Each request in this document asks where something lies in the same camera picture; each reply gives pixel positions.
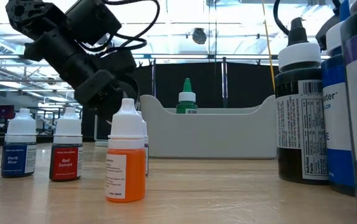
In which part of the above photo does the large blue food coloring bottle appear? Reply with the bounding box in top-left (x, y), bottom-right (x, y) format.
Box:
top-left (321, 0), bottom-right (356, 197)

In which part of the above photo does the small red food coloring bottle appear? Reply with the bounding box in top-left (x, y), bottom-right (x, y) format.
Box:
top-left (49, 106), bottom-right (84, 182)

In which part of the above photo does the yellow cable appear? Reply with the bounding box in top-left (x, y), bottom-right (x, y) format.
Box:
top-left (260, 0), bottom-right (276, 93)

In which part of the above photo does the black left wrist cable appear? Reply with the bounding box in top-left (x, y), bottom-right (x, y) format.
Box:
top-left (78, 0), bottom-right (161, 58)

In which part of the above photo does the grey plastic bin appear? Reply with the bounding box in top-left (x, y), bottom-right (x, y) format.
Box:
top-left (139, 94), bottom-right (278, 160)

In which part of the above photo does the black metal table frame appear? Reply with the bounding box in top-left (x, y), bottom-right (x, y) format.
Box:
top-left (0, 134), bottom-right (110, 147)

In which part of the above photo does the dark computer monitor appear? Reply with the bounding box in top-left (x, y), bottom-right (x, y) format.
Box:
top-left (0, 105), bottom-right (16, 120)

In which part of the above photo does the large green food coloring bottle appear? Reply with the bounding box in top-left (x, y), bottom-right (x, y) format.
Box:
top-left (176, 77), bottom-right (198, 114)

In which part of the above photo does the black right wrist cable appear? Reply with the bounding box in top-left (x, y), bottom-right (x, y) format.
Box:
top-left (273, 0), bottom-right (291, 35)

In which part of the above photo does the large black food coloring bottle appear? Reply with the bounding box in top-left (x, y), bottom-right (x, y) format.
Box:
top-left (274, 17), bottom-right (330, 186)

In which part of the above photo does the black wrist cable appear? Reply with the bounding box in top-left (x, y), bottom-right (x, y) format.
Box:
top-left (78, 0), bottom-right (161, 58)
top-left (273, 0), bottom-right (291, 35)

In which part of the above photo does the black ceiling spotlight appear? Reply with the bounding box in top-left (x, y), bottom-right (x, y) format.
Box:
top-left (191, 27), bottom-right (207, 45)

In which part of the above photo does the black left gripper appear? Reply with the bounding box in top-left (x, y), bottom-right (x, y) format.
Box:
top-left (23, 28), bottom-right (138, 121)

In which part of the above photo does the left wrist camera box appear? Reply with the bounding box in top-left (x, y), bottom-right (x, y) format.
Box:
top-left (65, 0), bottom-right (123, 45)

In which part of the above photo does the black curtain partition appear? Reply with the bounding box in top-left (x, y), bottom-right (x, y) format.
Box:
top-left (82, 58), bottom-right (280, 144)

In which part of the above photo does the small orange food coloring bottle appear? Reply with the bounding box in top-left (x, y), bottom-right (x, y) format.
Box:
top-left (105, 98), bottom-right (147, 203)

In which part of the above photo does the small white-capped dropper bottle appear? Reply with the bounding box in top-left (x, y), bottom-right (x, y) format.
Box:
top-left (136, 110), bottom-right (150, 177)

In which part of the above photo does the small dark blue coloring bottle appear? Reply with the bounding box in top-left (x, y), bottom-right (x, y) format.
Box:
top-left (0, 108), bottom-right (38, 179)

